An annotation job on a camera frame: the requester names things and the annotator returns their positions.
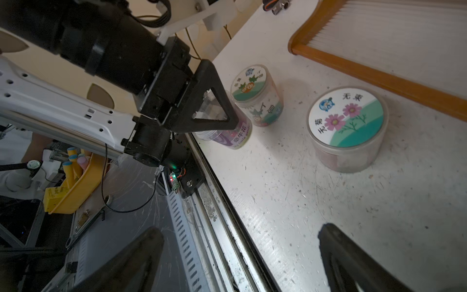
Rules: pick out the carrot label seed jar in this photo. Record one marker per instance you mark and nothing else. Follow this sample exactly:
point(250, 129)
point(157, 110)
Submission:
point(255, 92)

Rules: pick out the yellow plastic bin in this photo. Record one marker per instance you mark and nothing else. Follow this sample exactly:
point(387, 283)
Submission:
point(83, 173)

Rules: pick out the orange black pliers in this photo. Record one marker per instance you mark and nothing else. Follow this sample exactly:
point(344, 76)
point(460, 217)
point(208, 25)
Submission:
point(275, 6)

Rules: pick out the wooden two-tier shelf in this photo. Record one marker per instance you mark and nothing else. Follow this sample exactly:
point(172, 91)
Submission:
point(415, 49)

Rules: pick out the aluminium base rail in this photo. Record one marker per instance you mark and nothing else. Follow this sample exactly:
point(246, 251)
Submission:
point(217, 253)

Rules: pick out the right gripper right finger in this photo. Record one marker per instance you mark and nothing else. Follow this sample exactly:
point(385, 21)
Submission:
point(349, 268)

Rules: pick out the flower label seed jar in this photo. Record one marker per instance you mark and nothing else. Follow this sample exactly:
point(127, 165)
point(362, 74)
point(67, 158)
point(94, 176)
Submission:
point(347, 126)

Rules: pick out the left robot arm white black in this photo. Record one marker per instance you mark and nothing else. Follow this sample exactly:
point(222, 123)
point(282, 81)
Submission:
point(102, 38)

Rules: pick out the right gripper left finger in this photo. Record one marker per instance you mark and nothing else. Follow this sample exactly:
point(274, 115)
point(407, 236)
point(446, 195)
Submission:
point(132, 270)

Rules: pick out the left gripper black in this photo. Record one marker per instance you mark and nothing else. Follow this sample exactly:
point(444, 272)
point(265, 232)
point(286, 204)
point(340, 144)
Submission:
point(169, 92)

